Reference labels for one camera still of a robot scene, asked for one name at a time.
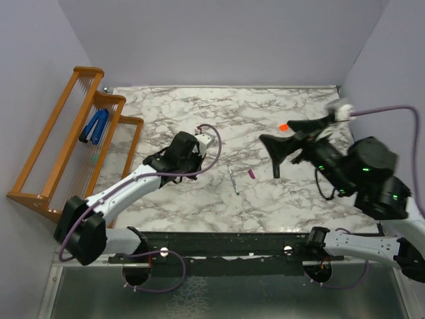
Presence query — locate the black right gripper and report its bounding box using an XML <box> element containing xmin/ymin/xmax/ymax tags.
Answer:
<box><xmin>256</xmin><ymin>115</ymin><xmax>353</xmax><ymax>195</ymax></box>

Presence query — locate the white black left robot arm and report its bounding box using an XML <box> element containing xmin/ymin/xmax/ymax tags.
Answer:
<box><xmin>54</xmin><ymin>132</ymin><xmax>214</xmax><ymax>265</ymax></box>

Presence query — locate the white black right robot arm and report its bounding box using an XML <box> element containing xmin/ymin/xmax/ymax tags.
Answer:
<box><xmin>259</xmin><ymin>115</ymin><xmax>424</xmax><ymax>282</ymax></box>

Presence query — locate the purple pen cap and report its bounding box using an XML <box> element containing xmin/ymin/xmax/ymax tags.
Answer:
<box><xmin>248</xmin><ymin>169</ymin><xmax>256</xmax><ymax>179</ymax></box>

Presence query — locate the green object in rack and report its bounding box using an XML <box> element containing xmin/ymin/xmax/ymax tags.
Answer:
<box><xmin>90</xmin><ymin>154</ymin><xmax>98</xmax><ymax>165</ymax></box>

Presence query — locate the orange wooden rack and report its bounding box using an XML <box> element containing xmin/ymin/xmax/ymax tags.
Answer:
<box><xmin>7</xmin><ymin>66</ymin><xmax>143</xmax><ymax>222</ymax></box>

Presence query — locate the blue stapler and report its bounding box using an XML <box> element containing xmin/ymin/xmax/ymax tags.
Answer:
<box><xmin>78</xmin><ymin>108</ymin><xmax>110</xmax><ymax>145</ymax></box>

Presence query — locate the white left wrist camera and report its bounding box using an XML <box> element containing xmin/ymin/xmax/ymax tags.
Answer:
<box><xmin>195</xmin><ymin>133</ymin><xmax>214</xmax><ymax>158</ymax></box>

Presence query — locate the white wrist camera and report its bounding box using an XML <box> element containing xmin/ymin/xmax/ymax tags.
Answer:
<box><xmin>326</xmin><ymin>98</ymin><xmax>353</xmax><ymax>123</ymax></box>
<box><xmin>195</xmin><ymin>133</ymin><xmax>214</xmax><ymax>158</ymax></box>

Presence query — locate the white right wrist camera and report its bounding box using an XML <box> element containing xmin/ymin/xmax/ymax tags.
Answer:
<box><xmin>326</xmin><ymin>98</ymin><xmax>353</xmax><ymax>123</ymax></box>

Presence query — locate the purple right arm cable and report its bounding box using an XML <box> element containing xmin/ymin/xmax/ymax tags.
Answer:
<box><xmin>303</xmin><ymin>105</ymin><xmax>425</xmax><ymax>290</ymax></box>

